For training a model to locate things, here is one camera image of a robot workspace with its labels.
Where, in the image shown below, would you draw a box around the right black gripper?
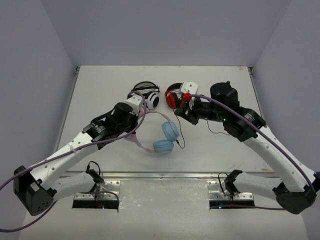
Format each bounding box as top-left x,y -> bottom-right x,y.
174,94 -> 227,126

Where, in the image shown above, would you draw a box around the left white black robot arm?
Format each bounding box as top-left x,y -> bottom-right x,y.
13,100 -> 142,216

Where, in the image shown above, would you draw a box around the metal base plate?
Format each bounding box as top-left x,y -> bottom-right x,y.
73,180 -> 120,201
207,179 -> 254,201

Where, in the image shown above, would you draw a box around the pink blue cat-ear headphones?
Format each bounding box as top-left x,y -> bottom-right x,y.
125,110 -> 180,155

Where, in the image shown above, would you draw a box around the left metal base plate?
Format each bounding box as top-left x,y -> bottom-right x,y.
73,180 -> 120,201

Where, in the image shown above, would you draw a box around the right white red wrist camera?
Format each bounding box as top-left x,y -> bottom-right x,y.
180,81 -> 199,110

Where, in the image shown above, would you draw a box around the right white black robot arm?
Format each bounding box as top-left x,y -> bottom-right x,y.
174,81 -> 320,215

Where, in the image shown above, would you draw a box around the metal table edge rail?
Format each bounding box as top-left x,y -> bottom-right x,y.
61,171 -> 277,179

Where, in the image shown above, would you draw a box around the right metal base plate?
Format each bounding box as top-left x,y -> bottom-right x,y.
207,179 -> 254,201

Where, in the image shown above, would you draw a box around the white black headphones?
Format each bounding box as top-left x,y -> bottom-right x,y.
131,81 -> 160,110

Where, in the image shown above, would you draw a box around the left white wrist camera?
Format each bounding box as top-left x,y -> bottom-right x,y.
125,94 -> 143,116

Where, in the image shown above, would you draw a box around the red black headphones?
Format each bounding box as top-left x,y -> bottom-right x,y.
164,82 -> 183,110

